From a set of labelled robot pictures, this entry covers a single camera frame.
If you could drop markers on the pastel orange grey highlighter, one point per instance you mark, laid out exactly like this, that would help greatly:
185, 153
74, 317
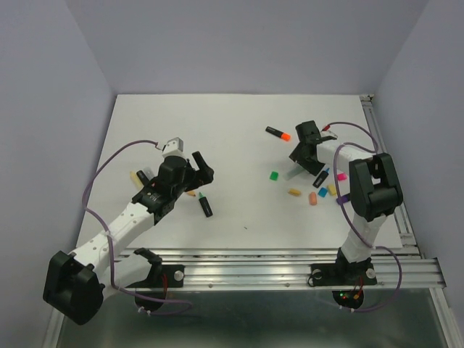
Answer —
149, 173

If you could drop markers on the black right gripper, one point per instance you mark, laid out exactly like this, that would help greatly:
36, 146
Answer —
315, 167

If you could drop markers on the pastel green highlighter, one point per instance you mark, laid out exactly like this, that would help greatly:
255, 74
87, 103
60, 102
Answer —
293, 173

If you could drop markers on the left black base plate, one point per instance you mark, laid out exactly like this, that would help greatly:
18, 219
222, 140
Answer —
156, 285

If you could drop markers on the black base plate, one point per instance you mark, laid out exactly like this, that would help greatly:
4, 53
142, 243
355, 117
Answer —
156, 285
348, 283

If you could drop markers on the orange cap black highlighter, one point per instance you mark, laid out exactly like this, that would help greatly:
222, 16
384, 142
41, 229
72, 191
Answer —
278, 133

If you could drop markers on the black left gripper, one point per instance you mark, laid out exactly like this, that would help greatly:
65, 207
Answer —
199, 177

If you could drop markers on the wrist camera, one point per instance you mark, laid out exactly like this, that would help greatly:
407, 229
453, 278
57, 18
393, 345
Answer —
173, 148
327, 134

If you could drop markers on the purple cap black highlighter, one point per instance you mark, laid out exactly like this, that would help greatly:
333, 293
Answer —
343, 199

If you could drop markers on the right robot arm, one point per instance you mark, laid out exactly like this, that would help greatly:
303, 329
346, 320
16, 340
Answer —
340, 155

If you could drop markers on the pastel yellow highlighter cap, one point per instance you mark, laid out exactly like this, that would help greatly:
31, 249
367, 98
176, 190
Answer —
331, 189

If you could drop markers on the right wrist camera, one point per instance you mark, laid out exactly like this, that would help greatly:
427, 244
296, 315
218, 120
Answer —
327, 134

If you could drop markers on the pastel orange highlighter cap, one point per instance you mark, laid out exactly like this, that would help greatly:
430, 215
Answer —
313, 200

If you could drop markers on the right side aluminium rail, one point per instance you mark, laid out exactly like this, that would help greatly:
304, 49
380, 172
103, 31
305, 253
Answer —
378, 193

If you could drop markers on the green cap black highlighter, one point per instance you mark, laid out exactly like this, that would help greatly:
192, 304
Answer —
205, 205

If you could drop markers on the blue highlighter cap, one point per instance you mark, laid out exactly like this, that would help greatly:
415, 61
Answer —
323, 192

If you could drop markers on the aluminium table rail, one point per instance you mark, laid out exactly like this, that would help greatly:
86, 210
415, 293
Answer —
261, 298

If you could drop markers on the blue black highlighter body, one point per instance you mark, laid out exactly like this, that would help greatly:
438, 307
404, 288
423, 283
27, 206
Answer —
322, 176

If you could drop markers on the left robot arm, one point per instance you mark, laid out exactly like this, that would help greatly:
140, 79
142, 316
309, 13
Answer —
78, 283

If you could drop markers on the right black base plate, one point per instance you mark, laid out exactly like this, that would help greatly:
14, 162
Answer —
348, 283

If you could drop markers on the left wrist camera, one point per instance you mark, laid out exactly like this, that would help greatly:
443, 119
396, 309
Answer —
173, 148

